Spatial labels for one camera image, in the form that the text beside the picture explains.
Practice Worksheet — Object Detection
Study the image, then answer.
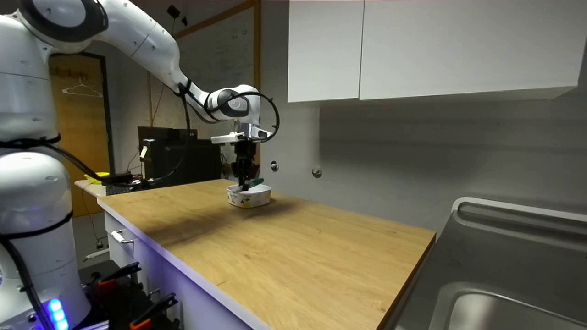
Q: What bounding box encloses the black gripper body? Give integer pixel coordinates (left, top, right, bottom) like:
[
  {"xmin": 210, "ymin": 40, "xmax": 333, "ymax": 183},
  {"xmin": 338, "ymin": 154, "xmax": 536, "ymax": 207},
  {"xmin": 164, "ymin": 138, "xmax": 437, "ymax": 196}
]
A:
[{"xmin": 234, "ymin": 141, "xmax": 259, "ymax": 172}]

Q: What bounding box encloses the white bowl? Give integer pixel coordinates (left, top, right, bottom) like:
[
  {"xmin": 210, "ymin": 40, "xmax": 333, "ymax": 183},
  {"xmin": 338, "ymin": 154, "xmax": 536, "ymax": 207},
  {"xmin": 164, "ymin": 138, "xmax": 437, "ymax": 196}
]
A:
[{"xmin": 226, "ymin": 182, "xmax": 274, "ymax": 211}]

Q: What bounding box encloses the black monitor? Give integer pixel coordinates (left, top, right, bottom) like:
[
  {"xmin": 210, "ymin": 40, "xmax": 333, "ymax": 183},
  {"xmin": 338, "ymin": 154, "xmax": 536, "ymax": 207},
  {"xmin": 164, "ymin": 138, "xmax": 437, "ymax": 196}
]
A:
[{"xmin": 136, "ymin": 125, "xmax": 224, "ymax": 183}]

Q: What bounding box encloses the wood framed whiteboard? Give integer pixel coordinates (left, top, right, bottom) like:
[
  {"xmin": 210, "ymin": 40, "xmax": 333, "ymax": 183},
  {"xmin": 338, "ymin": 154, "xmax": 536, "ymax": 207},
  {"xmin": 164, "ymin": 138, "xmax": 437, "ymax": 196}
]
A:
[{"xmin": 149, "ymin": 0, "xmax": 265, "ymax": 176}]

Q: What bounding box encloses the small black device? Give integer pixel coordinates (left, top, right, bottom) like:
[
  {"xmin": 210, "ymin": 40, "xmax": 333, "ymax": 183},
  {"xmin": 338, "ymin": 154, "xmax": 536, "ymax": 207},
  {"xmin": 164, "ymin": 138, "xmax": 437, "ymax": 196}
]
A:
[{"xmin": 105, "ymin": 172, "xmax": 134, "ymax": 187}]

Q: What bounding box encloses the white drawer cabinet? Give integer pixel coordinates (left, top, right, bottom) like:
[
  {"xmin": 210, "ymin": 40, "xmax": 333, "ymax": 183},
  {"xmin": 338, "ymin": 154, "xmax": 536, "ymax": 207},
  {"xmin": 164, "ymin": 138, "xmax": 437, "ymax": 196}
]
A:
[{"xmin": 100, "ymin": 204, "xmax": 272, "ymax": 330}]

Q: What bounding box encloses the narrow white cabinet door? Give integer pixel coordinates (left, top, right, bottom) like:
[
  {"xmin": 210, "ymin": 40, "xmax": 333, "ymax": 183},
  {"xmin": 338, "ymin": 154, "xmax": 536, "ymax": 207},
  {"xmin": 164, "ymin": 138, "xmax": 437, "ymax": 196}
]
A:
[{"xmin": 287, "ymin": 0, "xmax": 367, "ymax": 105}]

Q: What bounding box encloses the yellow container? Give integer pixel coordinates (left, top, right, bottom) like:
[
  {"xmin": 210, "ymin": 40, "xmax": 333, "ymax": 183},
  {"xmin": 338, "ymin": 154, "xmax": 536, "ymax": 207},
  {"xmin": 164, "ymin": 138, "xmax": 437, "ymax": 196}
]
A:
[{"xmin": 83, "ymin": 171, "xmax": 112, "ymax": 185}]

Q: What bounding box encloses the orange wooden door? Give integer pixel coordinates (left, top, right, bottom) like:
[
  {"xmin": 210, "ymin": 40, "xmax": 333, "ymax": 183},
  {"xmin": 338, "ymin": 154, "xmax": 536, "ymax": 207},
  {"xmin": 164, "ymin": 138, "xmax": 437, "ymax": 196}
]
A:
[{"xmin": 48, "ymin": 51, "xmax": 114, "ymax": 220}]

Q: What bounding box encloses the black orange clamp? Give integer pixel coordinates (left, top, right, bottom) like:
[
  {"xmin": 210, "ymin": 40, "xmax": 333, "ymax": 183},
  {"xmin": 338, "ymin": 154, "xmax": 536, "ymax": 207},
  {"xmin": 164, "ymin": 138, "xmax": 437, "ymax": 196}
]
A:
[
  {"xmin": 90, "ymin": 260, "xmax": 144, "ymax": 299},
  {"xmin": 127, "ymin": 292, "xmax": 182, "ymax": 330}
]

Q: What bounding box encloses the wide white cabinet door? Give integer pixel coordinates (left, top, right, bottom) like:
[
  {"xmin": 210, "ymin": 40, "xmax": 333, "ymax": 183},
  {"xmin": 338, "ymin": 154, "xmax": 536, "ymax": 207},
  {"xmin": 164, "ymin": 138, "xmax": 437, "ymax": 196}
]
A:
[{"xmin": 358, "ymin": 0, "xmax": 587, "ymax": 103}]

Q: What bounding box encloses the stainless steel sink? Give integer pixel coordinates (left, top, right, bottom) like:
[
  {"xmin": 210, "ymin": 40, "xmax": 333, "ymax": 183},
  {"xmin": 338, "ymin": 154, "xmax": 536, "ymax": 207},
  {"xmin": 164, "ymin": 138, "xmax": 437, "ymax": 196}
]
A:
[{"xmin": 389, "ymin": 194, "xmax": 587, "ymax": 330}]

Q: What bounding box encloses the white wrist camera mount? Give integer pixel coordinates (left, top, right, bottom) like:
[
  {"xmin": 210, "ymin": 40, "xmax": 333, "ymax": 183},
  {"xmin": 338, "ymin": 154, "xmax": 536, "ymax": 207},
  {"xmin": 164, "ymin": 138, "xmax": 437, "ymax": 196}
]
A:
[{"xmin": 210, "ymin": 130, "xmax": 243, "ymax": 147}]

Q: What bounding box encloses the silver drawer handle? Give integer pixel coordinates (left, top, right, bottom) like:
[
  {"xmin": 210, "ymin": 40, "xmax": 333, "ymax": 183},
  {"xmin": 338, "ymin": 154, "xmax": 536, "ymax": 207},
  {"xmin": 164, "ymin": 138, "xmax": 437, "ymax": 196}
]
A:
[{"xmin": 109, "ymin": 229, "xmax": 136, "ymax": 248}]

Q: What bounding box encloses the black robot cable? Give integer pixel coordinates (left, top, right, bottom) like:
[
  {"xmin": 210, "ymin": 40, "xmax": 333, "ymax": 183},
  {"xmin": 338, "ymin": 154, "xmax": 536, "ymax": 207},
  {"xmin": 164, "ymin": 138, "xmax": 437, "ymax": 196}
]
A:
[{"xmin": 0, "ymin": 136, "xmax": 149, "ymax": 189}]

